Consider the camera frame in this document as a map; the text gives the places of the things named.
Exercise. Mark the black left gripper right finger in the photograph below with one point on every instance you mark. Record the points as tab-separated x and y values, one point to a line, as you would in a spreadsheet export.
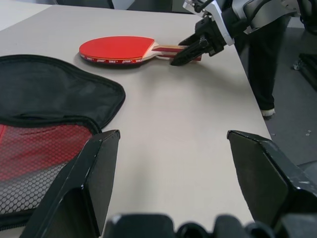
262	178

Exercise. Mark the black and red paddle case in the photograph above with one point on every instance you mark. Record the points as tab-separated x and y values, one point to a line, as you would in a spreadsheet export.
49	104

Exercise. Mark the black equipment on floor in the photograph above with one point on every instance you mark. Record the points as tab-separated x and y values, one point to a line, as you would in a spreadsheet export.
308	68

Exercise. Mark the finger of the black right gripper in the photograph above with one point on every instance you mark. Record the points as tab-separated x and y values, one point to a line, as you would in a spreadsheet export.
192	40
188	54

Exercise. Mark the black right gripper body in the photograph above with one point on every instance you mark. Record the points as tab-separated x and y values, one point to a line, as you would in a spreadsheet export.
211	32

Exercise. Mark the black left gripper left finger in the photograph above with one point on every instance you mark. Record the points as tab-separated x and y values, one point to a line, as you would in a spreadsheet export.
94	178

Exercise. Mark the black trouser leg with shoe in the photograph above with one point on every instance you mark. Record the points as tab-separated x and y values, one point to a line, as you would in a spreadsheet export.
265	67

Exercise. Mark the red table tennis paddle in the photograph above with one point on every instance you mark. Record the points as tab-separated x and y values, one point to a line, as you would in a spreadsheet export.
111	48

